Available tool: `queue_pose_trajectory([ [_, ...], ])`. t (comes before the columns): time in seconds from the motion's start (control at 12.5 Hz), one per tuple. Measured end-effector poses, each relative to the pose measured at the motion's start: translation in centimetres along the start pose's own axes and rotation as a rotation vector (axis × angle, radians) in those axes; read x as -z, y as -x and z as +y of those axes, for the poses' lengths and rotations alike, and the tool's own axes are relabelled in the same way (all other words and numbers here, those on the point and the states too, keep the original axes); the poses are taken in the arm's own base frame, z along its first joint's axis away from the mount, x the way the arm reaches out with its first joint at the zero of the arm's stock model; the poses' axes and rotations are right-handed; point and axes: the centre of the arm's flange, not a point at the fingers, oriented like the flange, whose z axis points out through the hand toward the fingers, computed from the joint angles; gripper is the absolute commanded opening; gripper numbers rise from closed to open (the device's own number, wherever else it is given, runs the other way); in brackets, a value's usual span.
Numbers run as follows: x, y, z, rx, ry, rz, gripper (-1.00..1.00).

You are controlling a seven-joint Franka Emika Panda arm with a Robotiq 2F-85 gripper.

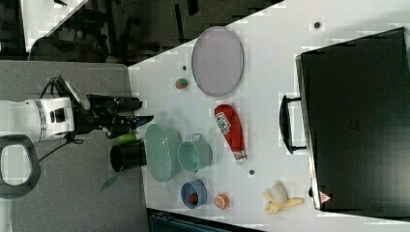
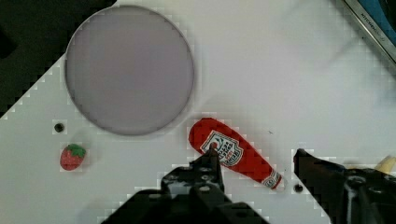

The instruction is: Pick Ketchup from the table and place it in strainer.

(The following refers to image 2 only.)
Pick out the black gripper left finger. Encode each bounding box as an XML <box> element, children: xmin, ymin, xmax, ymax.
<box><xmin>102</xmin><ymin>149</ymin><xmax>268</xmax><ymax>224</ymax></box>

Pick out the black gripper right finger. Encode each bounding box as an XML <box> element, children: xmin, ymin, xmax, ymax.
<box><xmin>293</xmin><ymin>148</ymin><xmax>396</xmax><ymax>224</ymax></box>

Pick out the red plush ketchup bottle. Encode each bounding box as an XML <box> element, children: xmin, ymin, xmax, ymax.
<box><xmin>189</xmin><ymin>118</ymin><xmax>285</xmax><ymax>190</ymax></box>

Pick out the plush strawberry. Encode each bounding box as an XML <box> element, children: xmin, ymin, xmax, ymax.
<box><xmin>60</xmin><ymin>144</ymin><xmax>87</xmax><ymax>171</ymax></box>

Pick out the grey round plate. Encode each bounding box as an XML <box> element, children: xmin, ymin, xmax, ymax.
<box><xmin>64</xmin><ymin>6</ymin><xmax>195</xmax><ymax>135</ymax></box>

